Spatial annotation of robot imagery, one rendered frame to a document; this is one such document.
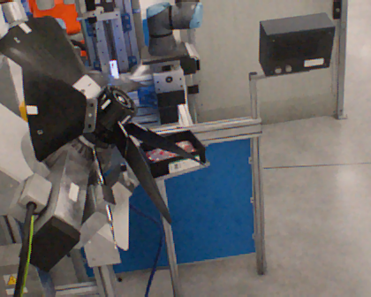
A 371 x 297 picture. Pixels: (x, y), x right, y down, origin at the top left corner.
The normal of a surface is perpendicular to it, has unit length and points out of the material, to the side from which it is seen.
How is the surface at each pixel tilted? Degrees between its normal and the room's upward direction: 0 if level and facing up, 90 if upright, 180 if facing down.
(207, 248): 90
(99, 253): 90
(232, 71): 90
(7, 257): 0
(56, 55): 49
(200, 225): 90
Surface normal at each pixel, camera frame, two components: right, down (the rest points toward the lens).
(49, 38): 0.46, -0.48
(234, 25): 0.10, 0.41
